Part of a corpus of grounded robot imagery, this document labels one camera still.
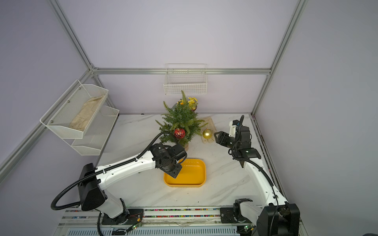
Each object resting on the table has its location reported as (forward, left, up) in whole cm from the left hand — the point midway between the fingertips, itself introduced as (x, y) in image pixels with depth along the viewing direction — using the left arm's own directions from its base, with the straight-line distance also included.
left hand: (172, 172), depth 77 cm
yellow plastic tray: (+5, -10, -14) cm, 18 cm away
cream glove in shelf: (+25, +48, +19) cm, 57 cm away
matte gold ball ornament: (+20, -19, +8) cm, 29 cm away
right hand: (+17, -26, +8) cm, 32 cm away
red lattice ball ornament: (+11, -5, +20) cm, 23 cm away
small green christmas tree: (+17, -6, +21) cm, 28 cm away
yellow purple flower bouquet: (+41, -11, +14) cm, 45 cm away
